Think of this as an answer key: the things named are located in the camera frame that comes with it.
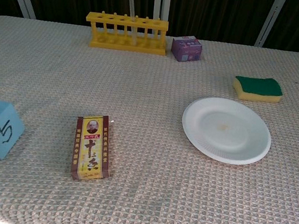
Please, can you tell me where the green yellow object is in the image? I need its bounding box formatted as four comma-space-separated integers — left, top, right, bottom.
231, 74, 286, 105

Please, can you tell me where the white paper plate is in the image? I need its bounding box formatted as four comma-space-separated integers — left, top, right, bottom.
177, 93, 276, 169

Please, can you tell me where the beige woven tablecloth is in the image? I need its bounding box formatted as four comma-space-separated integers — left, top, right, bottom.
0, 15, 299, 224

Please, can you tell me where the brown yellow snack box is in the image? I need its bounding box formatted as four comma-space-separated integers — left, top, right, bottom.
70, 112, 118, 185

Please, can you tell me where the small purple carton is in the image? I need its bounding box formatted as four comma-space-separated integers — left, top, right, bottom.
170, 33, 205, 64

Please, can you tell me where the clear test tube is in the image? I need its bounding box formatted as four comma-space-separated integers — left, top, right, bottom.
122, 0, 142, 46

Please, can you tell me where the yellow test tube rack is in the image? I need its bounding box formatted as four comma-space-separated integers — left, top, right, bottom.
82, 9, 171, 57

